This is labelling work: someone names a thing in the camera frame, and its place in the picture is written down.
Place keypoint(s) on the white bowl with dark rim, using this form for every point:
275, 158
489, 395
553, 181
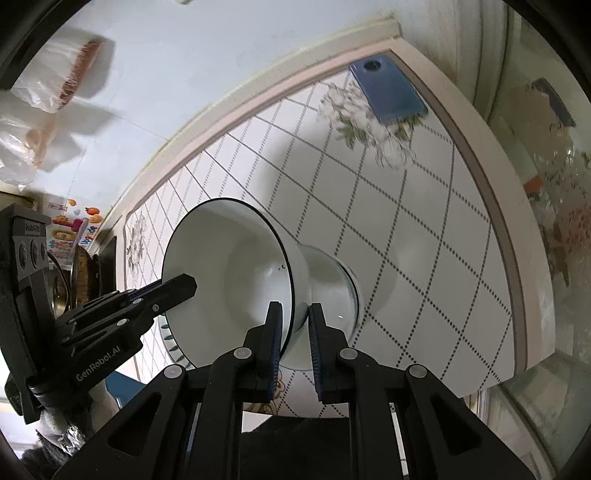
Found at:
231, 258

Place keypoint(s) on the plastic bag with orange contents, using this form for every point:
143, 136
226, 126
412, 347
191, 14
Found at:
32, 138

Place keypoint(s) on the crumpled clear plastic bag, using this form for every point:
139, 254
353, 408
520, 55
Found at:
14, 170

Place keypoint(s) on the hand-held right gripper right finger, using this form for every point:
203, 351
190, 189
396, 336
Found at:
316, 350

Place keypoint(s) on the blue smartphone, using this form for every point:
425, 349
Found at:
388, 92

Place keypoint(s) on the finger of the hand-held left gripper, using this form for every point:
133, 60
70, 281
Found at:
166, 288

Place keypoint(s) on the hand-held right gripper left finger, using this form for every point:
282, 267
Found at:
275, 350

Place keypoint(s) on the floral printed table mat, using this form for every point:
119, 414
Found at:
369, 207

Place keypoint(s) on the frosted glass sliding door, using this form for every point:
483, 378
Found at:
545, 138

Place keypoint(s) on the colourful wall stickers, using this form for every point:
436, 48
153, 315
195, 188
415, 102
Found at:
69, 228

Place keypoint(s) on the blue striped plate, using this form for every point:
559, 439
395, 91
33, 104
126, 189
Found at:
178, 350

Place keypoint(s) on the black wok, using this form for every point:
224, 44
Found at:
85, 277

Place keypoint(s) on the plastic bag with red contents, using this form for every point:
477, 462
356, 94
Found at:
78, 74

